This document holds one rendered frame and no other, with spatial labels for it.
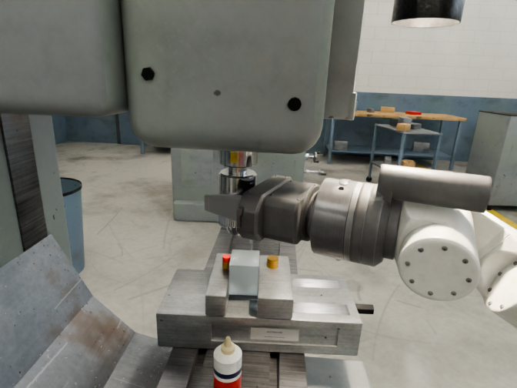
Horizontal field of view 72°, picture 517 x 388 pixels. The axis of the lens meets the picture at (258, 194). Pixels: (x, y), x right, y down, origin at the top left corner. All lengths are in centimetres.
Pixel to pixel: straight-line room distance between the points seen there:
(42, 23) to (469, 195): 39
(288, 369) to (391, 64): 678
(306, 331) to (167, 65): 48
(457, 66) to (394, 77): 110
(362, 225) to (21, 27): 34
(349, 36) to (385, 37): 678
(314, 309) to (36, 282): 47
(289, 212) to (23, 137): 48
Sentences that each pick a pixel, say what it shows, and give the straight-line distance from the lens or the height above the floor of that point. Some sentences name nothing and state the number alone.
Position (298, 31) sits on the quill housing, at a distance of 33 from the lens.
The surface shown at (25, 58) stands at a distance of 37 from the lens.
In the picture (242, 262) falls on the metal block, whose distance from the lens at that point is 64.
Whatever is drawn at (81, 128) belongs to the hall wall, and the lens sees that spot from 803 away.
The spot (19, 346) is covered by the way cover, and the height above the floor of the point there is 99.
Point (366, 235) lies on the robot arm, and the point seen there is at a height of 124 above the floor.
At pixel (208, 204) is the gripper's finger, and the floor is 123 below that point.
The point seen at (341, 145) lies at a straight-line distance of 634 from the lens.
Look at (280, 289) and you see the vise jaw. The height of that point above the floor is 104.
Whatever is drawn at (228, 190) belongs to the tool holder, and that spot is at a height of 125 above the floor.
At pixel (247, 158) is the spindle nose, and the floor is 129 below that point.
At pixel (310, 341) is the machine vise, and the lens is 67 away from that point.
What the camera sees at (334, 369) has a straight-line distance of 78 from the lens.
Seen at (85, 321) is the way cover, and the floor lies 94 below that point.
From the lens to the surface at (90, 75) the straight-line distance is 34.
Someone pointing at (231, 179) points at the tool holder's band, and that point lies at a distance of 42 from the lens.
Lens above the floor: 138
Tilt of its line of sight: 18 degrees down
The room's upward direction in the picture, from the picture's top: 2 degrees clockwise
